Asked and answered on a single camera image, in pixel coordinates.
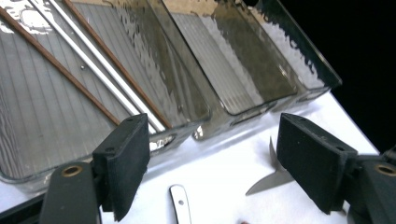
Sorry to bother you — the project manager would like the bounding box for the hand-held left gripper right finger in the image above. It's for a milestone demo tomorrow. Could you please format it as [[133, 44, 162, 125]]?
[[276, 112, 396, 224]]

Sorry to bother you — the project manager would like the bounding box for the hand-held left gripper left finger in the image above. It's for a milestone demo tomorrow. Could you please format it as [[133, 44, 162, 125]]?
[[38, 113, 151, 224]]

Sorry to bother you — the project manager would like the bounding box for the white ceramic spoon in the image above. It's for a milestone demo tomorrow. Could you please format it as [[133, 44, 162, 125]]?
[[169, 184, 192, 224]]

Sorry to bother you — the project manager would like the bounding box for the clear grey plastic bin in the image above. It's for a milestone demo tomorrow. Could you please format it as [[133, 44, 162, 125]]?
[[0, 0, 213, 192], [146, 0, 301, 142], [218, 0, 344, 114]]

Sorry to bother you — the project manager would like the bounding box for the brown wooden chopstick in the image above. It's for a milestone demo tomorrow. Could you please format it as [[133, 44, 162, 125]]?
[[0, 7, 121, 126], [61, 0, 173, 130]]

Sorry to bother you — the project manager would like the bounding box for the white table mat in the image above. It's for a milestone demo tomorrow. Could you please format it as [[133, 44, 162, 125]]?
[[0, 91, 381, 224]]

